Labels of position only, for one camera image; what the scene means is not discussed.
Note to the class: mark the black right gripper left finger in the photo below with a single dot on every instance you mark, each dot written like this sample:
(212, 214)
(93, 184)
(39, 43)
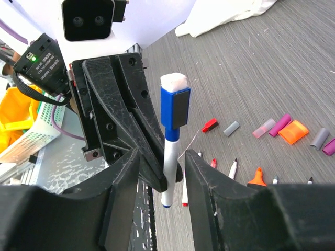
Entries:
(93, 215)

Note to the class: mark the blue capped white marker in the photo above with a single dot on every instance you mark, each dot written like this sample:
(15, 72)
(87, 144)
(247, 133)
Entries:
(175, 96)

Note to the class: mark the grey pen cap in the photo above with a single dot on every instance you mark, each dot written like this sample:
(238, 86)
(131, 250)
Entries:
(231, 129)
(320, 138)

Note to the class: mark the white perforated plastic basket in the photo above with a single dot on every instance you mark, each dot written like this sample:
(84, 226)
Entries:
(38, 136)

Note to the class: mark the orange capped black highlighter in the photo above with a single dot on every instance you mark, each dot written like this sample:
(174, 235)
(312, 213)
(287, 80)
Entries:
(257, 182)

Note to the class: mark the orange highlighter cap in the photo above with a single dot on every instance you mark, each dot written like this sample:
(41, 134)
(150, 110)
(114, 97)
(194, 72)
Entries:
(293, 132)

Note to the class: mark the purple capped white marker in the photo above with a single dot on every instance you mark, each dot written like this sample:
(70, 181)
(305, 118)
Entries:
(233, 169)

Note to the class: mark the yellow plastic bin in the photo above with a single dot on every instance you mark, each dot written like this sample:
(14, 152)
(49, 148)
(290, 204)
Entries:
(18, 114)

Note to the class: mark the grey capped white marker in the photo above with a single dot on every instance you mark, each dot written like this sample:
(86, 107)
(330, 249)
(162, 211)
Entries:
(275, 180)

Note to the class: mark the magenta pen cap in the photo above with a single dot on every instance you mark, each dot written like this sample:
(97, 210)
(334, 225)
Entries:
(329, 148)
(283, 122)

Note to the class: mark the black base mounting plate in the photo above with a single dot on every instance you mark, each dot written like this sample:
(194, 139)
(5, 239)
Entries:
(143, 234)

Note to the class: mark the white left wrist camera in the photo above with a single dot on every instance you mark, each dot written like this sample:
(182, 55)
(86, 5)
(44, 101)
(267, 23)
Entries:
(85, 29)

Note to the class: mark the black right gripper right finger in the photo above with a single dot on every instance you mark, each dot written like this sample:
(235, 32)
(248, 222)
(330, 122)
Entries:
(226, 215)

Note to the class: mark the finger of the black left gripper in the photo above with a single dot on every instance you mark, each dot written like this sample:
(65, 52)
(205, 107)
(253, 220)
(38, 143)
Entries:
(101, 76)
(137, 99)

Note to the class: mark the white crumpled cloth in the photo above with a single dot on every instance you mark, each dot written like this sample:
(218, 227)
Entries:
(207, 15)

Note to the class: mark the red pen cap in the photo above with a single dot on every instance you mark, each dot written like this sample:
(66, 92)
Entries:
(211, 124)

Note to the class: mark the pink translucent pen cap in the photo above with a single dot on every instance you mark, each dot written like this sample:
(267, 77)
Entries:
(268, 125)

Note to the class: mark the red capped white marker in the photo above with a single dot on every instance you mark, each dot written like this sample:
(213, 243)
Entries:
(184, 193)

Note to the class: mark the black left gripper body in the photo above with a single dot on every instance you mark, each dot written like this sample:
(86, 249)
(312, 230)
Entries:
(102, 136)

